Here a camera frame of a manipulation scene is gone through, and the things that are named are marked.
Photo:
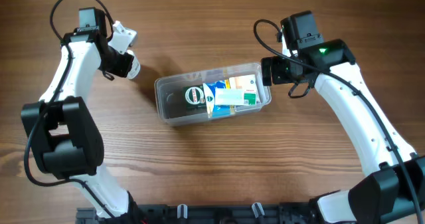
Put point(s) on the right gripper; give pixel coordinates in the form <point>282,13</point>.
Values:
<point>273,71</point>

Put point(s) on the blue yellow VapoDrops box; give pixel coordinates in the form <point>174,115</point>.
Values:
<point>214,110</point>

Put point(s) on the white green medicine box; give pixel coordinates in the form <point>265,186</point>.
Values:
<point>235,97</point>

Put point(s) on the clear plastic container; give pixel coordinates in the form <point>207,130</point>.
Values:
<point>169,93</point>

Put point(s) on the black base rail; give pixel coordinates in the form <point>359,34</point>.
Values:
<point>284,213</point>

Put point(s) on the small white plastic bottle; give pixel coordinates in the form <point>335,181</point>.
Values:
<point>135,66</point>

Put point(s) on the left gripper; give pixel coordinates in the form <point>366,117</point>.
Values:
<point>123,64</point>

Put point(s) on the dark green tape packet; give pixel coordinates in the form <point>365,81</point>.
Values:
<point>194,97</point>

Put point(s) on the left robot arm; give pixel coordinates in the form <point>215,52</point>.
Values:
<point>62,135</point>

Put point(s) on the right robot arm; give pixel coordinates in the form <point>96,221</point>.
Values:
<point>393,184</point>

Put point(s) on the white Hansaplast plaster box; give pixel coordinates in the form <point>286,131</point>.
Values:
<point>247,84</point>

